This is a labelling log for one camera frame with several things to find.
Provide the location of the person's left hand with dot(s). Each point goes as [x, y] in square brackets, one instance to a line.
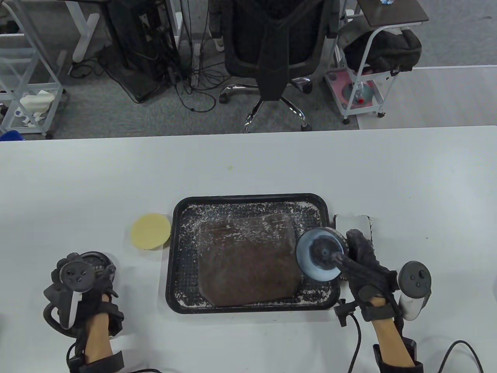
[105, 311]

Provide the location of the person's right hand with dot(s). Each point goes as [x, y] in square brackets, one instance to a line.
[365, 268]

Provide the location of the black white tracking controller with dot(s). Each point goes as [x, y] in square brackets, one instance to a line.
[415, 283]
[75, 279]

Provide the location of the white and brown applicator pad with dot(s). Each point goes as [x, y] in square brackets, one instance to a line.
[357, 222]

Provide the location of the black round jar lid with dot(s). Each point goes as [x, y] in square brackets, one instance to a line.
[101, 260]

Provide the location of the black leather care cream jar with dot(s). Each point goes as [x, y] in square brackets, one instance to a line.
[310, 252]

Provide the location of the yellow round sponge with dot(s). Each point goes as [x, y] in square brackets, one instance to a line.
[150, 232]

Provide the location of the brown leather bag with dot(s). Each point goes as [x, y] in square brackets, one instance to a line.
[248, 260]

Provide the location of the person's left forearm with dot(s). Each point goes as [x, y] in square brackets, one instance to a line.
[99, 336]

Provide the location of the person's right forearm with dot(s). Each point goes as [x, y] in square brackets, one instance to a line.
[390, 338]

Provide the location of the black plastic tray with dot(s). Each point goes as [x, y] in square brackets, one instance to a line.
[186, 217]

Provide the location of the white rolling cart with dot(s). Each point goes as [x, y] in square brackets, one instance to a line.
[363, 111]

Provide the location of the clear bottle with red cap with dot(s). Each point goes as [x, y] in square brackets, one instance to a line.
[361, 93]

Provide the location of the pink cart shelf mat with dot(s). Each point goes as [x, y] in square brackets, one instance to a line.
[337, 83]

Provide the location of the blue object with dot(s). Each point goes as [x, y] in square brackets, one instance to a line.
[9, 136]

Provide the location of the black backpack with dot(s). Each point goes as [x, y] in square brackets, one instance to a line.
[380, 48]

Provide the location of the white foam block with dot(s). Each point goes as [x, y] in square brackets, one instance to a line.
[37, 101]

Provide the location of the black mesh office chair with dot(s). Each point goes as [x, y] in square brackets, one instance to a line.
[271, 39]

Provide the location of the white power strip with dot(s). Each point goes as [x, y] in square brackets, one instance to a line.
[196, 62]

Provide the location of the white desk leg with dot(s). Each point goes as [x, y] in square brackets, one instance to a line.
[83, 39]

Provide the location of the black computer tower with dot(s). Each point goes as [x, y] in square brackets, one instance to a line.
[132, 39]

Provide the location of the white metal shelf rack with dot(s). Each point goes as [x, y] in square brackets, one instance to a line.
[15, 40]

